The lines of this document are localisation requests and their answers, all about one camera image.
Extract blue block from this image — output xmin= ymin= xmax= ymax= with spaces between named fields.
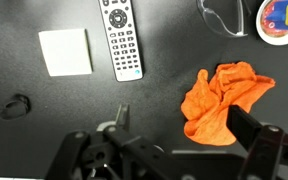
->
xmin=267 ymin=0 xmax=288 ymax=30

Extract white plate red pattern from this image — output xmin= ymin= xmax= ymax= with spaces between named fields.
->
xmin=255 ymin=0 xmax=288 ymax=47

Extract white square pad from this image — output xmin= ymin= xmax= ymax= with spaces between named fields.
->
xmin=38 ymin=28 xmax=94 ymax=78

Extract silver remote control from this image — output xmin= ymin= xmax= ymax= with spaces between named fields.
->
xmin=97 ymin=0 xmax=144 ymax=83

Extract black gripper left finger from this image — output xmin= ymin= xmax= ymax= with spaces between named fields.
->
xmin=45 ymin=103 xmax=172 ymax=180

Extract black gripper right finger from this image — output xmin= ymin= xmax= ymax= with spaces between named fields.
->
xmin=225 ymin=103 xmax=288 ymax=180

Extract clear safety glasses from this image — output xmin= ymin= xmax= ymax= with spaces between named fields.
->
xmin=196 ymin=0 xmax=252 ymax=38

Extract orange cloth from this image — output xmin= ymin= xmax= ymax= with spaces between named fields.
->
xmin=180 ymin=61 xmax=277 ymax=147

